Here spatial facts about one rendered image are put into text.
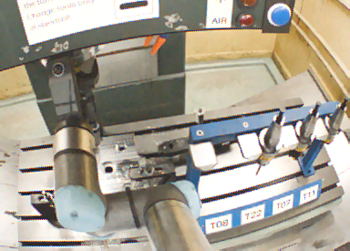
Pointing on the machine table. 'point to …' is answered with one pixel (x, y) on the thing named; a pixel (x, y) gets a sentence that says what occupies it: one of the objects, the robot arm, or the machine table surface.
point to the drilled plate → (118, 162)
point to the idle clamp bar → (180, 148)
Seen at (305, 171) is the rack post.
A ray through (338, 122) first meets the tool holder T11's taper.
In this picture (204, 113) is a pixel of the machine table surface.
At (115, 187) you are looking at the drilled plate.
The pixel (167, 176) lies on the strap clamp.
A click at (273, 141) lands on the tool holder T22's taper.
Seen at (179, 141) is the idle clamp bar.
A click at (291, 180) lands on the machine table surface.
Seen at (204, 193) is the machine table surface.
